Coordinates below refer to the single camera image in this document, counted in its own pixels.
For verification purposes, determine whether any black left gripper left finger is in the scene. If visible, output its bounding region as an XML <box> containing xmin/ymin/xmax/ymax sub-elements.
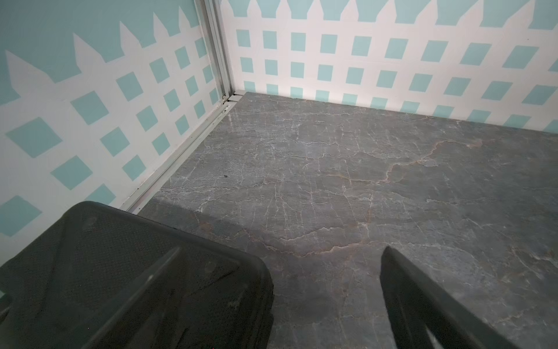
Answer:
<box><xmin>84</xmin><ymin>247</ymin><xmax>183</xmax><ymax>348</ymax></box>

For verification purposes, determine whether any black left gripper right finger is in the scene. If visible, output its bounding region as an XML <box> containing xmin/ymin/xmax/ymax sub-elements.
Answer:
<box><xmin>380</xmin><ymin>247</ymin><xmax>517</xmax><ymax>348</ymax></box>

